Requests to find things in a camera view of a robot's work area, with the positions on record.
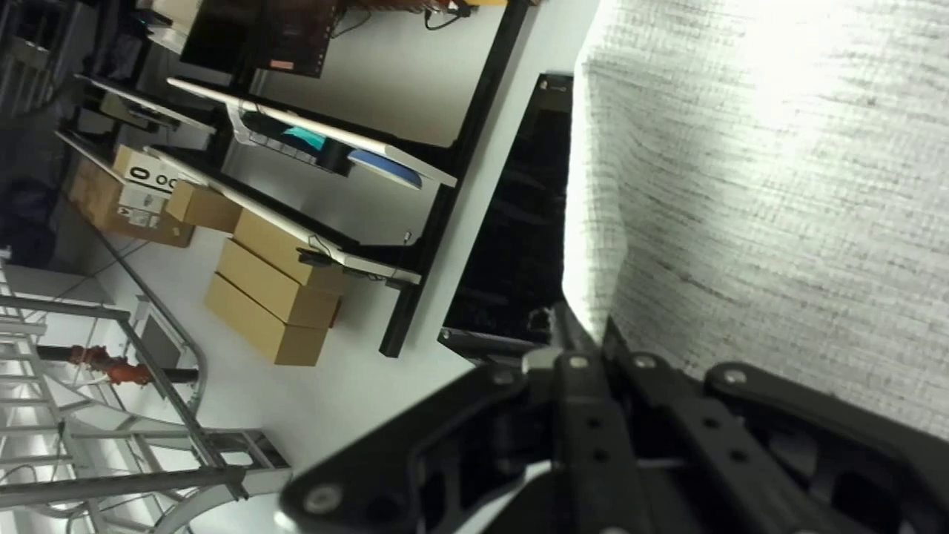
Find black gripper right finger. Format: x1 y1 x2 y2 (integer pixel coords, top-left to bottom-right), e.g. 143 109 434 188
552 308 949 534

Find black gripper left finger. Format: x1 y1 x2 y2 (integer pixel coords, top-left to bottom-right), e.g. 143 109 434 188
279 365 552 534

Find grey fabric curtain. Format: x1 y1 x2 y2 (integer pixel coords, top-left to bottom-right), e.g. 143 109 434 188
564 0 949 437

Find stacked cardboard boxes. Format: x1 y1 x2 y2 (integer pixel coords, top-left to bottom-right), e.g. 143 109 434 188
205 212 349 368

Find black monitor panel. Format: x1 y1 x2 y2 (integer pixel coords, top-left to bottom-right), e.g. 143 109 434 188
438 75 573 360

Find black metal shelf rack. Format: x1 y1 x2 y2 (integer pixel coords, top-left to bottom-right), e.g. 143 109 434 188
54 0 536 363

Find labelled cardboard box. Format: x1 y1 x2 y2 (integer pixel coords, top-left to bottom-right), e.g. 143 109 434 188
69 145 239 249

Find grey metal cart frame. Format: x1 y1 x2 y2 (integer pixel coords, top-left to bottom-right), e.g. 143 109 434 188
0 264 291 534

